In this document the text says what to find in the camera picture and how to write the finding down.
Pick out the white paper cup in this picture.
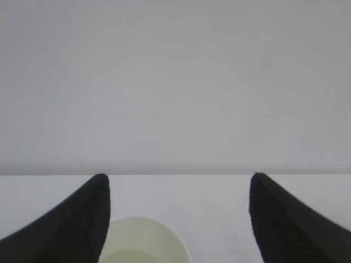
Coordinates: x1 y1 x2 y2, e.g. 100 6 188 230
99 216 193 263

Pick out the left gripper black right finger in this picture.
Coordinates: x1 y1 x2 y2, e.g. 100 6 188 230
249 173 350 262

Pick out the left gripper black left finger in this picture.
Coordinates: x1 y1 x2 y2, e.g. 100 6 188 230
1 174 110 262

